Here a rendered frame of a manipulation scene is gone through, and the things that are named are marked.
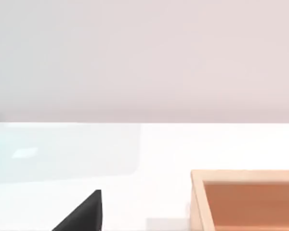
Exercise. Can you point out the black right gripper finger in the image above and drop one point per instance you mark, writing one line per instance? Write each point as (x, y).
(88, 214)

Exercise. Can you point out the shallow salmon-coloured box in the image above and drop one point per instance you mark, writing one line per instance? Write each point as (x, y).
(245, 204)

